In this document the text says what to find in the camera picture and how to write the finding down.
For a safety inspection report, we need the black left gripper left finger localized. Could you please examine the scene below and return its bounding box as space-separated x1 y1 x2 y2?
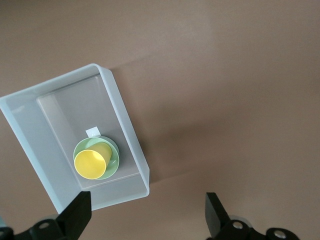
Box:
0 191 92 240

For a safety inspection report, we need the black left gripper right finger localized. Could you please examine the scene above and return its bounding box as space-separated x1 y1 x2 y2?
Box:
205 192 300 240

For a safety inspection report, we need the yellow plastic cup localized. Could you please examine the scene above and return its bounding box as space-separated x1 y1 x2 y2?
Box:
74 141 113 181

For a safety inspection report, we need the green bowl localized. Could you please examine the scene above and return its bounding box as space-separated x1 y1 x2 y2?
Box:
73 136 120 181

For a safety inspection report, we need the white paper label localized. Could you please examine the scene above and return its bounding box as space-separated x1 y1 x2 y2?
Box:
84 126 100 138

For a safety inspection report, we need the translucent white plastic bin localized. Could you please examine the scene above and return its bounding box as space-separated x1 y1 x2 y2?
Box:
0 63 152 215

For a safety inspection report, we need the brown table cover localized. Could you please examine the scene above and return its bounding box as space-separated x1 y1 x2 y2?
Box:
0 0 320 240

